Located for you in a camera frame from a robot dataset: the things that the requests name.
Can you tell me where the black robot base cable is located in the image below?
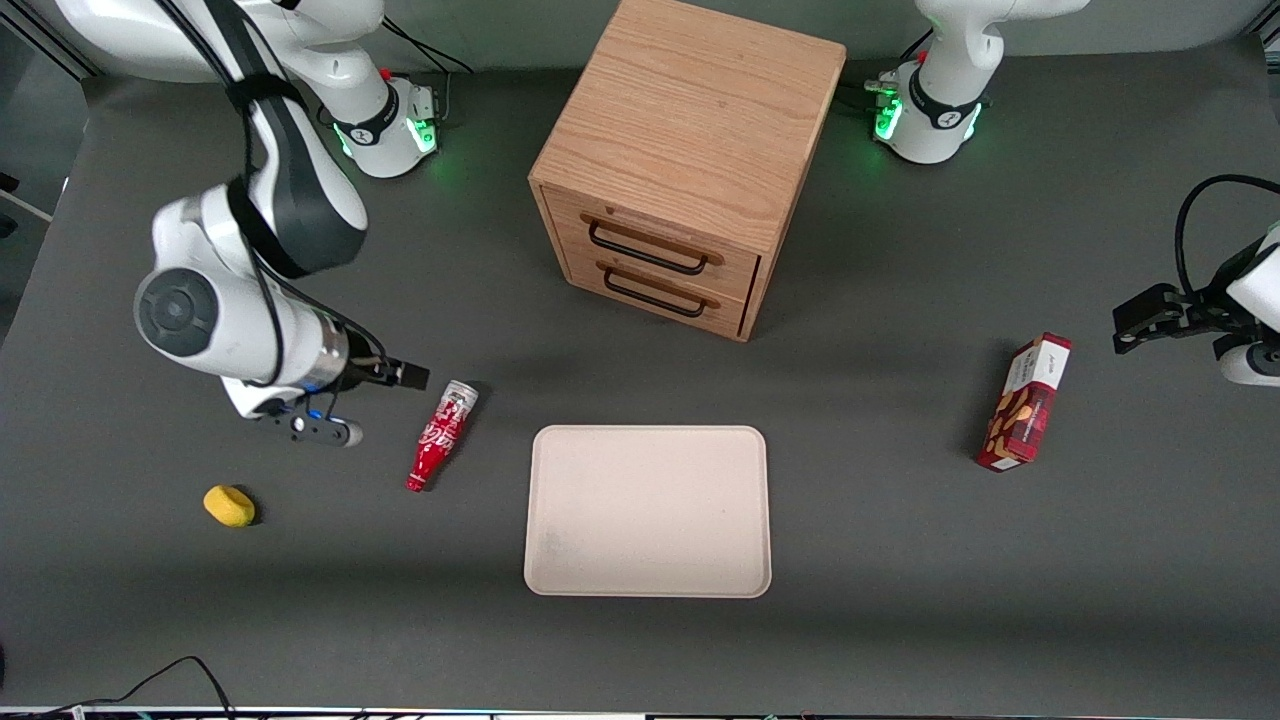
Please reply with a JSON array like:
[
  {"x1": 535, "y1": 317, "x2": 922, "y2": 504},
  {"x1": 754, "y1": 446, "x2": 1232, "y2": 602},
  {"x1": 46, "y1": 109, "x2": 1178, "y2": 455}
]
[{"x1": 383, "y1": 15, "x2": 476, "y2": 121}]

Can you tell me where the wooden drawer front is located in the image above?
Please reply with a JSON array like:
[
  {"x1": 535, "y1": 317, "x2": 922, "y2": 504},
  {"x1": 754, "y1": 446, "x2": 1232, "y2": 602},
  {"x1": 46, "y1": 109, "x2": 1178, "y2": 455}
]
[
  {"x1": 543, "y1": 185, "x2": 763, "y2": 303},
  {"x1": 563, "y1": 248, "x2": 753, "y2": 339}
]

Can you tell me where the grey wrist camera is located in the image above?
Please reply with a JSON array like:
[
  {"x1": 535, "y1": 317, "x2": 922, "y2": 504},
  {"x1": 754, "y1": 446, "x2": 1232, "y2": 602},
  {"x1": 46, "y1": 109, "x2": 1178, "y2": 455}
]
[
  {"x1": 258, "y1": 408, "x2": 364, "y2": 448},
  {"x1": 1214, "y1": 335, "x2": 1280, "y2": 389}
]

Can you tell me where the yellow lemon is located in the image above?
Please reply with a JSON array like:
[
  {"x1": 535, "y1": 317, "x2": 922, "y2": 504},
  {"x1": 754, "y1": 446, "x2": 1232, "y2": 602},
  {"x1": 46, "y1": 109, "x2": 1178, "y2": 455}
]
[{"x1": 203, "y1": 485, "x2": 256, "y2": 528}]

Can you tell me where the wooden drawer cabinet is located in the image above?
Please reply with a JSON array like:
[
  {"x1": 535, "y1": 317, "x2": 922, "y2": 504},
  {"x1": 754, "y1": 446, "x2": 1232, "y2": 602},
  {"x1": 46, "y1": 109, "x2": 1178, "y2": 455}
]
[{"x1": 528, "y1": 0, "x2": 848, "y2": 343}]

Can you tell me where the red snack box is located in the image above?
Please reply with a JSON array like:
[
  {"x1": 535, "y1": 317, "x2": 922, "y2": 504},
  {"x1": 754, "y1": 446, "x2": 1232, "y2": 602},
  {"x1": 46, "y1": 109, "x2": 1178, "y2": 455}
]
[{"x1": 976, "y1": 332, "x2": 1073, "y2": 473}]

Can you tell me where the black cable at table edge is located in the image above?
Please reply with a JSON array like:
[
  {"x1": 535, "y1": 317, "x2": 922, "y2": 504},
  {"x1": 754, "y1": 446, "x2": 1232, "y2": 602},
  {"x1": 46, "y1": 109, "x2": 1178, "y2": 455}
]
[{"x1": 30, "y1": 655, "x2": 237, "y2": 719}]

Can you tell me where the beige plastic tray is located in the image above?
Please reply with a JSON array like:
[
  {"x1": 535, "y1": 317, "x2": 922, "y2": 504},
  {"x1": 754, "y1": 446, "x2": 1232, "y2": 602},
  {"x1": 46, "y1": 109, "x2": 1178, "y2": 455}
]
[{"x1": 523, "y1": 425, "x2": 773, "y2": 599}]

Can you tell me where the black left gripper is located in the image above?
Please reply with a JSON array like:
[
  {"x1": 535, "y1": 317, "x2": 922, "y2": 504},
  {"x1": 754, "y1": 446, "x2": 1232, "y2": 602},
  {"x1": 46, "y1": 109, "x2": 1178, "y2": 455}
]
[{"x1": 1112, "y1": 238, "x2": 1263, "y2": 357}]

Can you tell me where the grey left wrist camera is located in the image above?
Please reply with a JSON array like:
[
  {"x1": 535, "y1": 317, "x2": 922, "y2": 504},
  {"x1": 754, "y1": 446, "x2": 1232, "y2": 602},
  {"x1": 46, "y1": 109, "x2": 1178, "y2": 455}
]
[{"x1": 1214, "y1": 335, "x2": 1280, "y2": 389}]

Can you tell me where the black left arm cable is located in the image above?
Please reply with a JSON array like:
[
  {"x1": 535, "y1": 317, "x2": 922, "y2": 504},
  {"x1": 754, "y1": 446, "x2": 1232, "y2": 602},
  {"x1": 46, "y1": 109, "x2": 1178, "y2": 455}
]
[{"x1": 1174, "y1": 174, "x2": 1280, "y2": 296}]

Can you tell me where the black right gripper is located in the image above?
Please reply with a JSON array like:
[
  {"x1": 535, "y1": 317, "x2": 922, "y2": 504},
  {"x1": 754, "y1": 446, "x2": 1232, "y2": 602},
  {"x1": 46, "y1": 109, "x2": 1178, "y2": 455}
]
[{"x1": 338, "y1": 352, "x2": 432, "y2": 394}]

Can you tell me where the aluminium frame rail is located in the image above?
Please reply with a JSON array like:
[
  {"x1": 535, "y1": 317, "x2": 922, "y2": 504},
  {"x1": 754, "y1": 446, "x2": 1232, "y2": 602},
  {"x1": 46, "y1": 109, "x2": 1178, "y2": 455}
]
[{"x1": 0, "y1": 15, "x2": 101, "y2": 81}]

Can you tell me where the red coke bottle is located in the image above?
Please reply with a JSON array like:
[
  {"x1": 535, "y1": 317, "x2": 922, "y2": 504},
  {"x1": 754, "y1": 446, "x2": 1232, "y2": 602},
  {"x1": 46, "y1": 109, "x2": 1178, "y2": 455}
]
[{"x1": 405, "y1": 380, "x2": 481, "y2": 493}]

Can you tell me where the black metal drawer handle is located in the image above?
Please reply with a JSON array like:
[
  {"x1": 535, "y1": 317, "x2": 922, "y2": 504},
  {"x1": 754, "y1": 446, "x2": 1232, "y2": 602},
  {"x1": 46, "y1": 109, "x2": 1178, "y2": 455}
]
[
  {"x1": 587, "y1": 220, "x2": 709, "y2": 276},
  {"x1": 603, "y1": 268, "x2": 707, "y2": 319}
]

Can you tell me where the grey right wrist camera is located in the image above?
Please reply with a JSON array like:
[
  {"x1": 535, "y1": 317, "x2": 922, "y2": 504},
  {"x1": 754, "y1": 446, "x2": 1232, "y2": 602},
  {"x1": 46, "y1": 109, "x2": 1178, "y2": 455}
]
[{"x1": 258, "y1": 408, "x2": 364, "y2": 448}]

